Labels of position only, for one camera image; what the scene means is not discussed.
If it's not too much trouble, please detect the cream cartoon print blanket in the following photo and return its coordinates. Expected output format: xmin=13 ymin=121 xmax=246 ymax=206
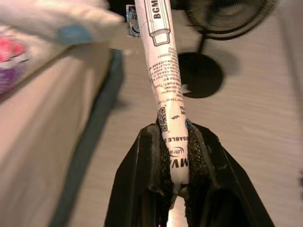
xmin=0 ymin=0 xmax=122 ymax=95

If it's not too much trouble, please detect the bed with beige sheet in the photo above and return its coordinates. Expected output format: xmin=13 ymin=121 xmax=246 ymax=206
xmin=0 ymin=46 xmax=124 ymax=227

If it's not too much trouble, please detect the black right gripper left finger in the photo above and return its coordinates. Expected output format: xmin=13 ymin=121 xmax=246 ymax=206
xmin=104 ymin=122 xmax=177 ymax=227

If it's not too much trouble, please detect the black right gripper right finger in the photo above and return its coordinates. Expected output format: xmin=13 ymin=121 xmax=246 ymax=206
xmin=183 ymin=120 xmax=275 ymax=227

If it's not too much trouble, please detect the black floor fan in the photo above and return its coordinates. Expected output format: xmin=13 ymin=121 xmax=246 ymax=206
xmin=170 ymin=0 xmax=278 ymax=99

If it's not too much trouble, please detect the white printed packaging sleeve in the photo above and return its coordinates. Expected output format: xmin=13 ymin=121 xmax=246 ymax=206
xmin=134 ymin=0 xmax=190 ymax=227

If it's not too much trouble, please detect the blue and silver label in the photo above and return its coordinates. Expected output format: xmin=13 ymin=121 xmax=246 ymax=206
xmin=125 ymin=4 xmax=141 ymax=38

